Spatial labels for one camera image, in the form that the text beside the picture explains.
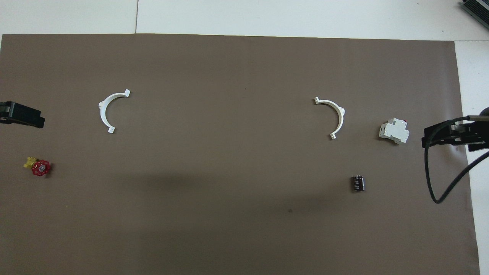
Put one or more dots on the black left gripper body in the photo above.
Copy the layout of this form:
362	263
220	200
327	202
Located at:
4	110

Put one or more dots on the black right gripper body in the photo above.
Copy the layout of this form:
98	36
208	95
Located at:
473	131

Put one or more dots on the white circuit breaker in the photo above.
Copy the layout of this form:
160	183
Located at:
393	131

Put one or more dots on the black cylindrical capacitor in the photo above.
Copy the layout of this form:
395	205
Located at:
358	183

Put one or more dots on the grey ribbed metal device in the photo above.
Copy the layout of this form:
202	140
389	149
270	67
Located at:
477	8

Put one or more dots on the brown paper table mat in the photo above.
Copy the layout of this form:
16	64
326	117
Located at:
191	76

